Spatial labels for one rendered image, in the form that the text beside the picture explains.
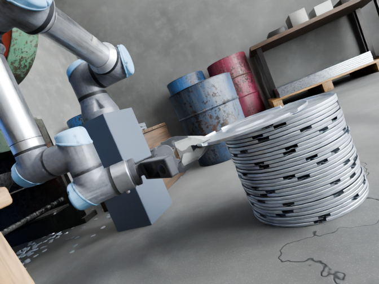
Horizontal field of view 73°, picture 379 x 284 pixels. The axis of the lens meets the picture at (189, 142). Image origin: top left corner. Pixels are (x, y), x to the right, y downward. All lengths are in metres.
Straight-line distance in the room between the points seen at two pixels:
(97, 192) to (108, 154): 0.37
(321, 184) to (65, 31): 0.75
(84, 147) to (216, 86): 1.00
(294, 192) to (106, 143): 0.67
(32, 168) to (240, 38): 3.89
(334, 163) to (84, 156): 0.56
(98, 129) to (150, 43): 3.68
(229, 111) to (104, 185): 1.02
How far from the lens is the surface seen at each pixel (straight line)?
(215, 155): 1.51
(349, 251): 0.55
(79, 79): 1.08
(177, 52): 4.43
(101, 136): 1.00
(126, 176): 0.63
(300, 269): 0.54
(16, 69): 1.86
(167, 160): 0.55
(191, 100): 1.48
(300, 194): 0.61
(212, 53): 4.31
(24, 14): 0.75
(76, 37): 0.86
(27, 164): 0.73
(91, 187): 0.64
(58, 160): 0.67
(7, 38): 1.85
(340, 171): 0.63
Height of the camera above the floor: 0.32
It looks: 5 degrees down
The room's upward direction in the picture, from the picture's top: 22 degrees counter-clockwise
